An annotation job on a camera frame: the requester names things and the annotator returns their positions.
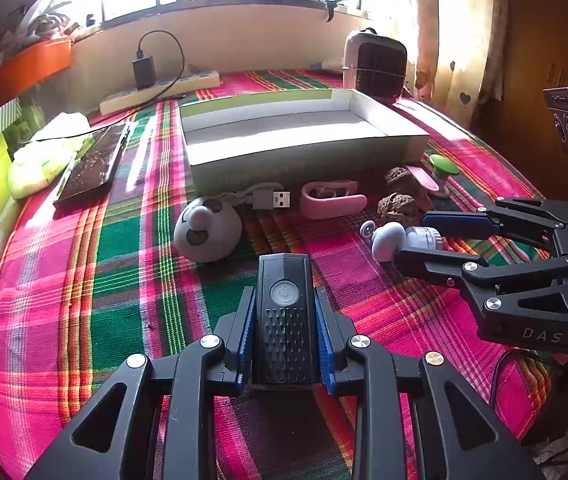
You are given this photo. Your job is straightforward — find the green mushroom knob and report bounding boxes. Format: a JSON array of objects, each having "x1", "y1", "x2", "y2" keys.
[{"x1": 428, "y1": 154, "x2": 460, "y2": 198}]

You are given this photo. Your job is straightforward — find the black bike light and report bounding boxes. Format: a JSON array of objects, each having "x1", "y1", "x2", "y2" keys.
[{"x1": 252, "y1": 254, "x2": 320, "y2": 390}]

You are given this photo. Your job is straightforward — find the white usb cable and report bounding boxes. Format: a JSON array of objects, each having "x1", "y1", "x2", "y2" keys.
[{"x1": 221, "y1": 182, "x2": 293, "y2": 212}]

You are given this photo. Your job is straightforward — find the white panda ball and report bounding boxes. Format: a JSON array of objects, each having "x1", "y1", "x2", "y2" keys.
[{"x1": 173, "y1": 197, "x2": 243, "y2": 263}]

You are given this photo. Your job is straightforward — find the brown walnut lower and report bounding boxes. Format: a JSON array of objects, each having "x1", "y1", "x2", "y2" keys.
[{"x1": 377, "y1": 193, "x2": 423, "y2": 228}]

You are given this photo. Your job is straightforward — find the brown walnut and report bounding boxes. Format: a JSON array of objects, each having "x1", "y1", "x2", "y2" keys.
[
  {"x1": 377, "y1": 193, "x2": 423, "y2": 228},
  {"x1": 385, "y1": 167, "x2": 426, "y2": 198}
]

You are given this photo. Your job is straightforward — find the white mushroom knob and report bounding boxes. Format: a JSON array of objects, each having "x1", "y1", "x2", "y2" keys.
[{"x1": 360, "y1": 220, "x2": 406, "y2": 262}]

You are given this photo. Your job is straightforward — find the brown walnut upper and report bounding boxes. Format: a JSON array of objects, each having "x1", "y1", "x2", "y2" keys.
[{"x1": 385, "y1": 167, "x2": 426, "y2": 198}]

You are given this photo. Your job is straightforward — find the heart pattern curtain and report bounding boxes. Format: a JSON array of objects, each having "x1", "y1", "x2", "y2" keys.
[{"x1": 415, "y1": 0, "x2": 508, "y2": 128}]

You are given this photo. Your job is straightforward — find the pink black mini heater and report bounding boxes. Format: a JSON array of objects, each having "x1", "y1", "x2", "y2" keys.
[{"x1": 342, "y1": 27, "x2": 408, "y2": 104}]

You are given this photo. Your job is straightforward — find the grey cardboard box tray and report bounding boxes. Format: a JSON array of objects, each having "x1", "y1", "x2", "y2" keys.
[{"x1": 179, "y1": 89, "x2": 428, "y2": 195}]

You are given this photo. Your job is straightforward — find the black window hook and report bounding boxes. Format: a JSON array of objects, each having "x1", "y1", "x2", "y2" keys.
[{"x1": 324, "y1": 0, "x2": 348, "y2": 23}]

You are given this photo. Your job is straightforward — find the black smartphone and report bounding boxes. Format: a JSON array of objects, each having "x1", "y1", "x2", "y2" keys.
[{"x1": 53, "y1": 124, "x2": 129, "y2": 214}]

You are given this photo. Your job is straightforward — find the white power strip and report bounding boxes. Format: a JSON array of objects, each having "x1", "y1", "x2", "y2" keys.
[{"x1": 98, "y1": 70, "x2": 221, "y2": 115}]

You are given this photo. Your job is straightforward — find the black charger plug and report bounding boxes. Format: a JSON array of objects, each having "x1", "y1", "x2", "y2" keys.
[{"x1": 132, "y1": 49, "x2": 156, "y2": 90}]

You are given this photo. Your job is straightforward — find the orange tray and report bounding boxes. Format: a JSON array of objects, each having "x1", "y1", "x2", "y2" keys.
[{"x1": 0, "y1": 37, "x2": 72, "y2": 106}]

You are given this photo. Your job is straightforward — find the black charger cable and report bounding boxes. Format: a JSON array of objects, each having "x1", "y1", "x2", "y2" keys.
[{"x1": 24, "y1": 29, "x2": 186, "y2": 143}]

